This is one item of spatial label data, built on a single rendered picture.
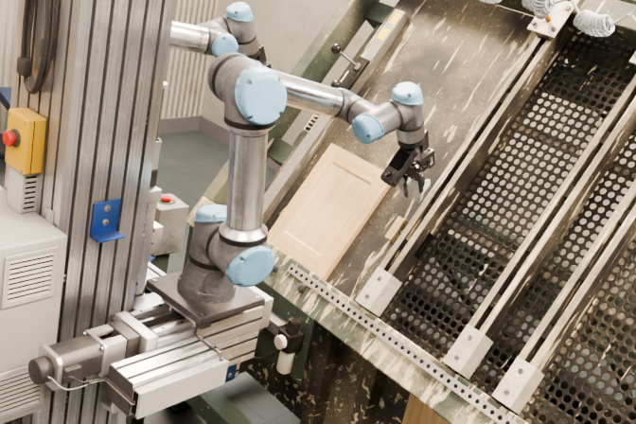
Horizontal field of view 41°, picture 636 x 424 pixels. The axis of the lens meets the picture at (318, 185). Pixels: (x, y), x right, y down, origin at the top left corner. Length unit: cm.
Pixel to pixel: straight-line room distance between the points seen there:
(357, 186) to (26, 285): 125
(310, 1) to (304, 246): 336
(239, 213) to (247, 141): 18
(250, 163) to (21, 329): 64
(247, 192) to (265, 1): 442
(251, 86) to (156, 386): 71
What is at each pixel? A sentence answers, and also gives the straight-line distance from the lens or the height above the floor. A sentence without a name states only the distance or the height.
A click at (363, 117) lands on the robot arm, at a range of 209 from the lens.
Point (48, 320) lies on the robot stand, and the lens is 207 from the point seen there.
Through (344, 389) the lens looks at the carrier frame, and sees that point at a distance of 304.
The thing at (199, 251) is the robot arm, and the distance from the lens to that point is 213.
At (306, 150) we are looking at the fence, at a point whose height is 118.
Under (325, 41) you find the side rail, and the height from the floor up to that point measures 152.
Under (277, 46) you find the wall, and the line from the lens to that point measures 619.
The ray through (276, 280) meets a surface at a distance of 279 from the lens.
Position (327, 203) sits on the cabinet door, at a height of 107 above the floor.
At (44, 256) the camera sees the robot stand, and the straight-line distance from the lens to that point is 197.
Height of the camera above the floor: 209
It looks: 20 degrees down
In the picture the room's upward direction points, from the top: 12 degrees clockwise
